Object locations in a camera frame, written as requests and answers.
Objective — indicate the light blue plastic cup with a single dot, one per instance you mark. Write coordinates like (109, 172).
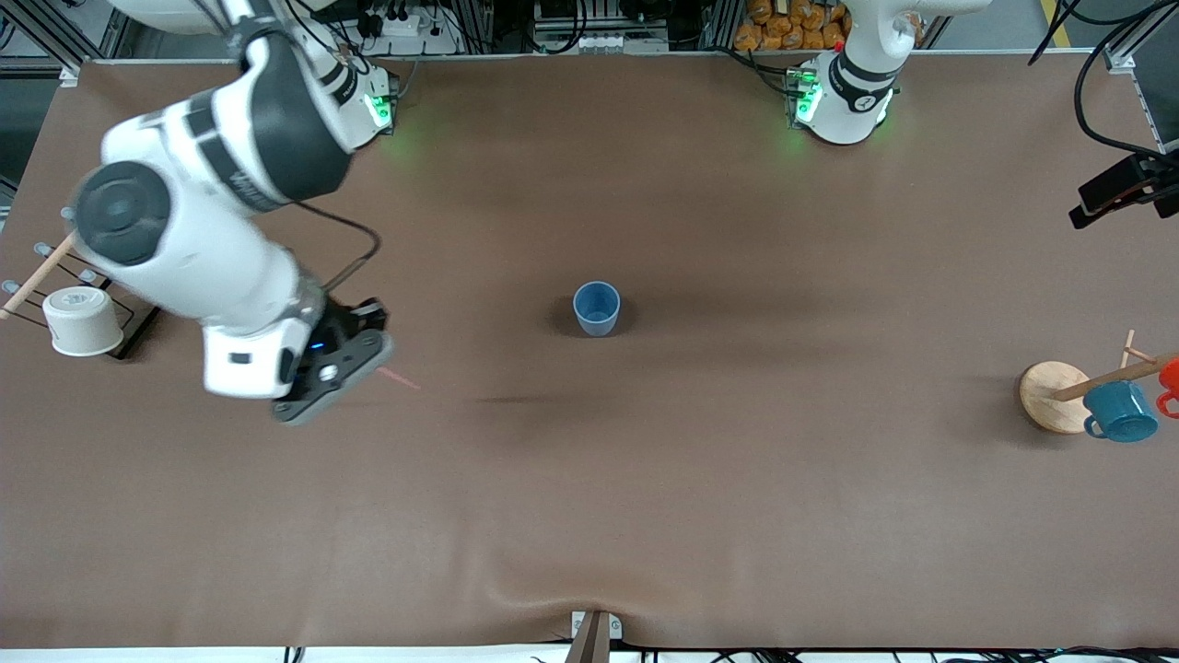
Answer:
(596, 318)

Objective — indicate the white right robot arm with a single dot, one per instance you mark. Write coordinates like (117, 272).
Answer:
(203, 230)

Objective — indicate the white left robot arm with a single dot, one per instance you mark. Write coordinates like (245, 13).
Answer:
(847, 97)

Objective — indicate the white cup with printed base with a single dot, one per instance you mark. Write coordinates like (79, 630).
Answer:
(83, 327)

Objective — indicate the black cup rack wooden bar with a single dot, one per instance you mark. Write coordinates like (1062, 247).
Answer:
(37, 276)

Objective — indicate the orange mug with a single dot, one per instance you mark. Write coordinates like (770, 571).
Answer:
(1172, 376)

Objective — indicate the wooden mug tree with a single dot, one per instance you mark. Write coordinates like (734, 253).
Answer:
(1050, 396)

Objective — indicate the teal mug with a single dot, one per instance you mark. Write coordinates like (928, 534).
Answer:
(1124, 410)

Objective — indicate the white power strip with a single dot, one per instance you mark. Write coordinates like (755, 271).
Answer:
(414, 28)

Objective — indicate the pile of orange snacks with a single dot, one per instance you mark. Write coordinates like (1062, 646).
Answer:
(783, 32)

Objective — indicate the aluminium frame post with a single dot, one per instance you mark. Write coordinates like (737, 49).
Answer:
(1119, 57)
(71, 74)

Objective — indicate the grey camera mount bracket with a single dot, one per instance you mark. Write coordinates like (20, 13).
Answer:
(589, 645)

